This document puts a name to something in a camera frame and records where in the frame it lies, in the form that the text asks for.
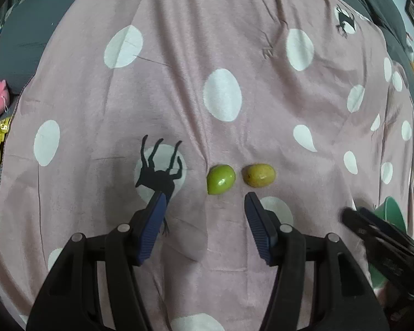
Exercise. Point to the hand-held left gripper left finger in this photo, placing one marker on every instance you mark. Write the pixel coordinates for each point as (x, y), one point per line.
(151, 227)

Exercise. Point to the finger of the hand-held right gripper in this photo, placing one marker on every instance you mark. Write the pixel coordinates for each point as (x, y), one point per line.
(390, 229)
(372, 241)

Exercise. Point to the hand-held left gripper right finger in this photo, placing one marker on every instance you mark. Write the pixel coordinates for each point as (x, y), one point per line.
(258, 227)

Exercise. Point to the green plastic bowl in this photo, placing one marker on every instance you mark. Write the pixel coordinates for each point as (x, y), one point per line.
(391, 210)

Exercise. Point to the yellow-green lemon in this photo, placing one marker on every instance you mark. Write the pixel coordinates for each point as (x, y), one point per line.
(258, 175)

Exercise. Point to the green lemon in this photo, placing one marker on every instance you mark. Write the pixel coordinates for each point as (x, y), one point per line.
(220, 179)

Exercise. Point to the pink polka dot blanket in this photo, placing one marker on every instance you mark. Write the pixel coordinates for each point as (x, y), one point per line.
(227, 34)

